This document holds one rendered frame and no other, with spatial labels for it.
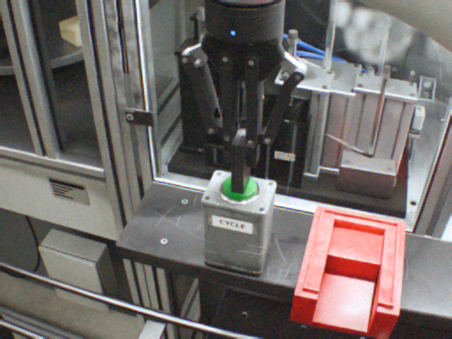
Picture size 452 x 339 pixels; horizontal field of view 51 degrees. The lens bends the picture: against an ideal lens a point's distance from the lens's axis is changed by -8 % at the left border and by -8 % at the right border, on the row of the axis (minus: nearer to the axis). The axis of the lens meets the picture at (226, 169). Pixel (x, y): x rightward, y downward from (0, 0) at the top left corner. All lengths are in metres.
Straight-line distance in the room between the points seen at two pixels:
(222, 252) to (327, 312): 0.16
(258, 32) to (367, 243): 0.34
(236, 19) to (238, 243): 0.29
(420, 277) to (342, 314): 0.14
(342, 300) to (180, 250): 0.23
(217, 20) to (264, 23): 0.04
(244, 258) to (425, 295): 0.25
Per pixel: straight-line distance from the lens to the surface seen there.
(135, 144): 0.77
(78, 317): 1.78
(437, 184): 0.70
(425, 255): 0.74
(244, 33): 0.45
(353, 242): 0.67
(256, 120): 0.52
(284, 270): 0.68
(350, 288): 0.66
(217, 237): 0.63
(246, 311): 0.91
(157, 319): 0.75
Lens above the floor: 1.44
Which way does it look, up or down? 40 degrees down
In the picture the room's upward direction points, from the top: straight up
